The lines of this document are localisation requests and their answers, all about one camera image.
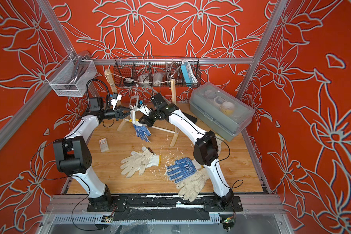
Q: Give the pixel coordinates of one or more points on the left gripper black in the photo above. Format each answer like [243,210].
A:
[125,109]

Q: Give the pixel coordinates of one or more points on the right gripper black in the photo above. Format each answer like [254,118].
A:
[146,121]

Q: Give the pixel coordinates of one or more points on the blue dotted glove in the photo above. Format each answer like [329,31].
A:
[182,169]
[141,131]

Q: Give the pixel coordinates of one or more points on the grey clip hanger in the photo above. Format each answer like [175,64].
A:
[133,103]

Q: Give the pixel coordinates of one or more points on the wooden drying rack stand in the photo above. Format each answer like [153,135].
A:
[173,119]

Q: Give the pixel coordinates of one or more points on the white cotton glove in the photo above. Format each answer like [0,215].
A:
[139,161]

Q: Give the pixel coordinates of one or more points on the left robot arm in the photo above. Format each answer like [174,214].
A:
[73,156]

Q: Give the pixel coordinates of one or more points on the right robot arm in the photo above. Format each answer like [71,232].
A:
[205,152]

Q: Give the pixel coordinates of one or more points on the white dice block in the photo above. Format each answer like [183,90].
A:
[144,79]

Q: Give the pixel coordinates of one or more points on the black tool case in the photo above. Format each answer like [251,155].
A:
[192,119]

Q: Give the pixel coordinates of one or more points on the light blue box in basket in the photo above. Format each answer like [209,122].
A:
[188,75]

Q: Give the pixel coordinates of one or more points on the grey plastic storage box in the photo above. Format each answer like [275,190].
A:
[223,113]

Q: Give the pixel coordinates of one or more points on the dirty white glove front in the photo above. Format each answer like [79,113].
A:
[190,187]

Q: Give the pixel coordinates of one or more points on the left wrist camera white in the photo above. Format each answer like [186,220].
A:
[115,98]

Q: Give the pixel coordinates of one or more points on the black wire basket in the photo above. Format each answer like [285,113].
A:
[161,69]

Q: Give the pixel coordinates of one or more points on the clear plastic wall bin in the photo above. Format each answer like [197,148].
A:
[70,79]

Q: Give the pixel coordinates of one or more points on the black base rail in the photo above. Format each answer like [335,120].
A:
[166,207]

